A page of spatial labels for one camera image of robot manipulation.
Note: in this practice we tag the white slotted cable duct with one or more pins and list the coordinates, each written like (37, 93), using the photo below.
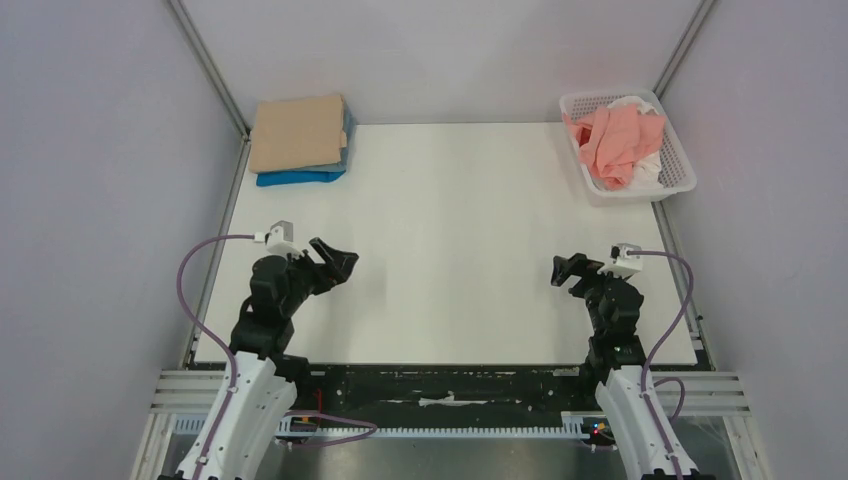
(570, 428)

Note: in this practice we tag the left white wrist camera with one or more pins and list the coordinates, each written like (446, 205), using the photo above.
(279, 240)

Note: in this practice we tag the folded blue t shirt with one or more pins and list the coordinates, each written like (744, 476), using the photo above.
(296, 177)

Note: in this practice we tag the aluminium frame rail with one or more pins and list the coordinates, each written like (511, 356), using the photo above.
(203, 56)

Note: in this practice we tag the white plastic basket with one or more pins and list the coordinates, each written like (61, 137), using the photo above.
(675, 175)

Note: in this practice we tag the white t shirt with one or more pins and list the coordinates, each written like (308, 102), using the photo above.
(648, 167)

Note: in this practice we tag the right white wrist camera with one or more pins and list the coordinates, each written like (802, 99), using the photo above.
(625, 261)

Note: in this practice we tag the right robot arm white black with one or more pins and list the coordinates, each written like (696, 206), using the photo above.
(617, 369)

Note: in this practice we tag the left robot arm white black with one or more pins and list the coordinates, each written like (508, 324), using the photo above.
(261, 382)

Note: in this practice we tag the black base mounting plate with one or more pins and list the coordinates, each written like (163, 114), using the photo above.
(448, 396)

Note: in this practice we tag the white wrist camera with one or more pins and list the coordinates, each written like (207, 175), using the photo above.
(625, 261)
(279, 240)

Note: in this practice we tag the folded grey-blue t shirt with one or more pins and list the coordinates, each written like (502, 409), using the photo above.
(349, 127)

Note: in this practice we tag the folded beige t shirt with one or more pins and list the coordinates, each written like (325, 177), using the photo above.
(300, 134)

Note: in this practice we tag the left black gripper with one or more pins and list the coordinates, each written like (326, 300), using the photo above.
(336, 268)

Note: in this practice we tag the pink t shirt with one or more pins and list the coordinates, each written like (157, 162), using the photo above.
(610, 142)

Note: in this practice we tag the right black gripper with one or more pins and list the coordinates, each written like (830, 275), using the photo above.
(584, 279)

